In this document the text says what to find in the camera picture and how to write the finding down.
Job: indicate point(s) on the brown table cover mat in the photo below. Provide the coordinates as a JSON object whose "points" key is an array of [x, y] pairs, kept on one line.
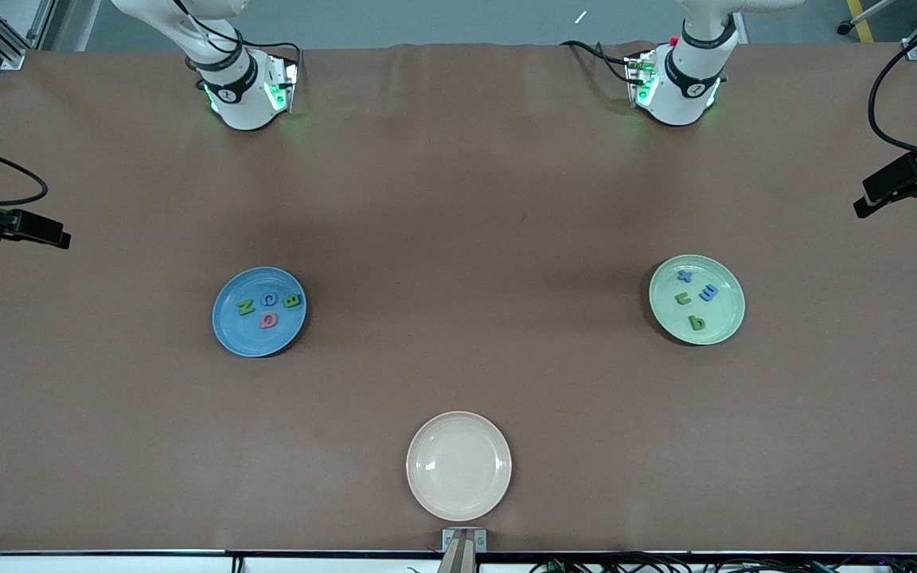
{"points": [[458, 199]]}

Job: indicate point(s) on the green letter B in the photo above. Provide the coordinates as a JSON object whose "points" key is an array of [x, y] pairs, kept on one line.
{"points": [[292, 301]]}

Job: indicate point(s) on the blue letter C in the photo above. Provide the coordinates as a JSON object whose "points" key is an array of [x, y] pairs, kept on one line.
{"points": [[263, 299]]}

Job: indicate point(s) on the green letter u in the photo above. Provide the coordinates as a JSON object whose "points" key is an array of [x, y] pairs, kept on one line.
{"points": [[683, 301]]}

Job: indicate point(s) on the white table edge rail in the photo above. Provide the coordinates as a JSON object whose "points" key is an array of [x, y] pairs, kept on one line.
{"points": [[108, 563]]}

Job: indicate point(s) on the red letter Q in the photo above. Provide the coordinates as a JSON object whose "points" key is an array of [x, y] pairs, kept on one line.
{"points": [[263, 321]]}

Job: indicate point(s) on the silver base connector box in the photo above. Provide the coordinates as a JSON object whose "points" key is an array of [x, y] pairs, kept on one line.
{"points": [[282, 83]]}

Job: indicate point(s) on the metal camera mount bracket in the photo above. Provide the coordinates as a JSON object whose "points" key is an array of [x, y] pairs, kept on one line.
{"points": [[464, 545]]}

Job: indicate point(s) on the light green plate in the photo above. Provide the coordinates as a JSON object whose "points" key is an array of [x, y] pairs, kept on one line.
{"points": [[725, 310]]}

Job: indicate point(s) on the blue letter m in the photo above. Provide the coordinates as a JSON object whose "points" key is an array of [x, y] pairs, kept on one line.
{"points": [[709, 293]]}

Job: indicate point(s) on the green letter N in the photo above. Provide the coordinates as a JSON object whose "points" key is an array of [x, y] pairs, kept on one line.
{"points": [[246, 306]]}

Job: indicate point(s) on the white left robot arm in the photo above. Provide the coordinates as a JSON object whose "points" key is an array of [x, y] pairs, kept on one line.
{"points": [[681, 87]]}

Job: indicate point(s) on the blue plate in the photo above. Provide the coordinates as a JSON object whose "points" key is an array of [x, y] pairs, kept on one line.
{"points": [[259, 342]]}

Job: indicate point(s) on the green letter q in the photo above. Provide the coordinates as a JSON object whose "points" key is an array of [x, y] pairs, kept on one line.
{"points": [[698, 325]]}

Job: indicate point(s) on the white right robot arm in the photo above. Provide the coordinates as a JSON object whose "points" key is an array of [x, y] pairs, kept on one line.
{"points": [[243, 95]]}

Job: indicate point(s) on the cream plate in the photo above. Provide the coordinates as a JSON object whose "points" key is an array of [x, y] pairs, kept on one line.
{"points": [[458, 465]]}

